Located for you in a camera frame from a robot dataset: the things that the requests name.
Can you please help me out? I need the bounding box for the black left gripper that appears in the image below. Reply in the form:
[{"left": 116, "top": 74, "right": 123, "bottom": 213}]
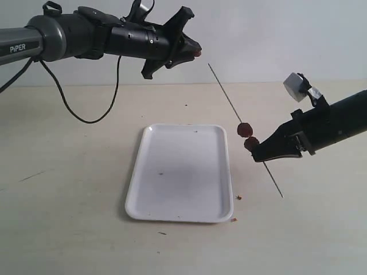
[{"left": 110, "top": 6, "right": 202, "bottom": 80}]

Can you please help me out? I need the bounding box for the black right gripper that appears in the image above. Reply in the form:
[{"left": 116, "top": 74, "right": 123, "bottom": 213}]
[{"left": 251, "top": 97, "right": 344, "bottom": 163}]

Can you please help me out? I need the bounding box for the thin metal skewer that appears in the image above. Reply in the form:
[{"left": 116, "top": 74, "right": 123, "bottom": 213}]
[{"left": 208, "top": 63, "right": 284, "bottom": 199}]

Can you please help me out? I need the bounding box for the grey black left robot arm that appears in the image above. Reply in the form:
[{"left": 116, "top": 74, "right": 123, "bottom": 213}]
[{"left": 1, "top": 1, "right": 202, "bottom": 80}]

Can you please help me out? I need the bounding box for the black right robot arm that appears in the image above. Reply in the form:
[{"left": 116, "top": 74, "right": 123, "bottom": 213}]
[{"left": 251, "top": 90, "right": 366, "bottom": 162}]

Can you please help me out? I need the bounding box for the white rectangular tray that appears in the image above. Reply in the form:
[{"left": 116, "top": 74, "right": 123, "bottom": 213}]
[{"left": 124, "top": 124, "right": 234, "bottom": 223}]

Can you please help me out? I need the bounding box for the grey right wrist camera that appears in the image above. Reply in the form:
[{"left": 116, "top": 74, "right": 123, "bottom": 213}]
[{"left": 283, "top": 72, "right": 322, "bottom": 103}]

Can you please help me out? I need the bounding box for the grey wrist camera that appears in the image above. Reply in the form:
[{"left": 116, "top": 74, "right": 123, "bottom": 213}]
[
  {"left": 124, "top": 0, "right": 155, "bottom": 23},
  {"left": 283, "top": 72, "right": 322, "bottom": 103}
]

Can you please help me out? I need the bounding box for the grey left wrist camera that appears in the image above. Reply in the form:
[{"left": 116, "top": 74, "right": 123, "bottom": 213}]
[{"left": 124, "top": 0, "right": 155, "bottom": 23}]

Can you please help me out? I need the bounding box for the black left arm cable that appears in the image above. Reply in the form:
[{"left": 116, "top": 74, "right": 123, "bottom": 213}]
[{"left": 0, "top": 56, "right": 123, "bottom": 124}]

